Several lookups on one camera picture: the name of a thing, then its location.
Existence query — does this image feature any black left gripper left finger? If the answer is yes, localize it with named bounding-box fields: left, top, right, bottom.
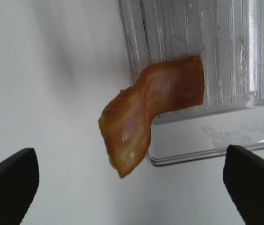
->
left=0, top=148, right=40, bottom=225

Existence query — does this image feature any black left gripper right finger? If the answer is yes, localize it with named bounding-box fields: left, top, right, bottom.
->
left=223, top=145, right=264, bottom=225

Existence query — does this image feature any left clear plastic container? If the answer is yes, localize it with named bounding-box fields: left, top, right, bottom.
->
left=118, top=0, right=264, bottom=166

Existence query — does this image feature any brown bacon strip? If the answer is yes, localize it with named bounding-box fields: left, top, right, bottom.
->
left=98, top=55, right=205, bottom=178

